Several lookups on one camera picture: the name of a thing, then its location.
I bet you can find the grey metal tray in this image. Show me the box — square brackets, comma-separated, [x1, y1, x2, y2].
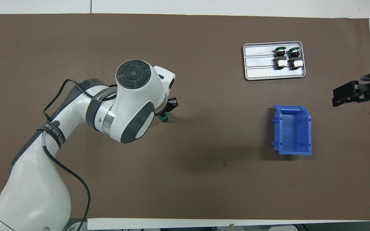
[243, 41, 306, 81]

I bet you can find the brown paper table mat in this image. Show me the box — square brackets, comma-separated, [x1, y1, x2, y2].
[0, 13, 370, 221]

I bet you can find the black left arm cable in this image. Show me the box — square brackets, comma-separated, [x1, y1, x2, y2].
[42, 79, 118, 231]

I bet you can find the blue plastic storage bin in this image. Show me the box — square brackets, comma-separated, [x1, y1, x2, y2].
[271, 105, 313, 156]

